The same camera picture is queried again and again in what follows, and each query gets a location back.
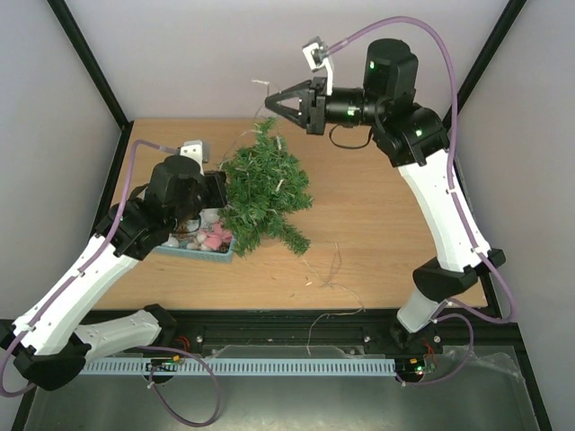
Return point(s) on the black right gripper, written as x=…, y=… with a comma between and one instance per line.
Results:
x=314, y=109

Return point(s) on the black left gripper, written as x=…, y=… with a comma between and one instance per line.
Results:
x=216, y=180

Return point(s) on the small green christmas tree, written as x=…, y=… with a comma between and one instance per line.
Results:
x=265, y=184

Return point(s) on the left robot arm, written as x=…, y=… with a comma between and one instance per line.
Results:
x=49, y=343

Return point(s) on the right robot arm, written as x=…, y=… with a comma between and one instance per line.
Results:
x=416, y=143

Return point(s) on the pink felt ornament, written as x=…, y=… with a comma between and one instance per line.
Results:
x=214, y=237

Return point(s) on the light blue plastic basket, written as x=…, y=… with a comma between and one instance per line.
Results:
x=183, y=252

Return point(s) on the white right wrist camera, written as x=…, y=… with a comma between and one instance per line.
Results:
x=316, y=55

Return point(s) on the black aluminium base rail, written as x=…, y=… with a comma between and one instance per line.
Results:
x=372, y=332

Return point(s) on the light blue cable duct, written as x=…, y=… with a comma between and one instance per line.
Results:
x=244, y=367

